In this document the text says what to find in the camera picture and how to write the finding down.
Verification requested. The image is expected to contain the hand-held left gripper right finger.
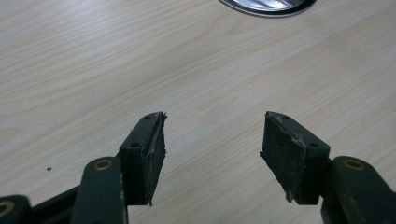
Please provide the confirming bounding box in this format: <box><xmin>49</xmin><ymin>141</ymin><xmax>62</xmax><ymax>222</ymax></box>
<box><xmin>259</xmin><ymin>110</ymin><xmax>332</xmax><ymax>206</ymax></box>

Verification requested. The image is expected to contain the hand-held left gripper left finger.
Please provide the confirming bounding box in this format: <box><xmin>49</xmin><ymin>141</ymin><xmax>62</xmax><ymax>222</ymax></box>
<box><xmin>119</xmin><ymin>111</ymin><xmax>168</xmax><ymax>207</ymax></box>

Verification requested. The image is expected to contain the round metal plate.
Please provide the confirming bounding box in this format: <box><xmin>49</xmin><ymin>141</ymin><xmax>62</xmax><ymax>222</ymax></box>
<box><xmin>219</xmin><ymin>0</ymin><xmax>318</xmax><ymax>18</ymax></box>

